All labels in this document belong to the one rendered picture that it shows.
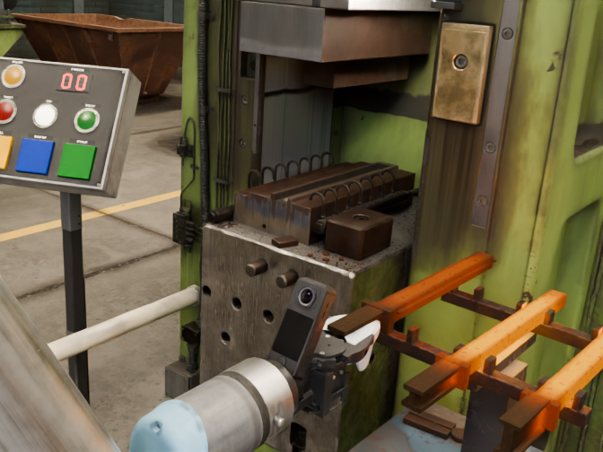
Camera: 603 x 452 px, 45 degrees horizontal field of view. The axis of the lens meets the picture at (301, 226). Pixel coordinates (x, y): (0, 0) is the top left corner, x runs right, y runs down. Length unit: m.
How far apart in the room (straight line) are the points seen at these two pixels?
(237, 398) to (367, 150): 1.20
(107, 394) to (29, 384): 2.10
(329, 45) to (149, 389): 1.65
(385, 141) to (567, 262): 0.53
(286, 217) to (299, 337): 0.62
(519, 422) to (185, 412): 0.37
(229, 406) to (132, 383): 1.97
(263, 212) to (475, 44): 0.53
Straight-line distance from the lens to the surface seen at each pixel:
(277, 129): 1.70
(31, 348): 0.59
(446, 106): 1.35
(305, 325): 0.85
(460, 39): 1.34
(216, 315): 1.57
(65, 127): 1.68
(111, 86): 1.67
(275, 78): 1.67
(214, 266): 1.53
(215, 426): 0.75
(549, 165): 1.32
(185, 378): 1.96
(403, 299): 1.04
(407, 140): 1.81
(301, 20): 1.37
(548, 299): 1.23
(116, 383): 2.73
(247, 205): 1.51
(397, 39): 1.56
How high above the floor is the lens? 1.41
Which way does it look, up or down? 19 degrees down
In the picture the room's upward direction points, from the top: 4 degrees clockwise
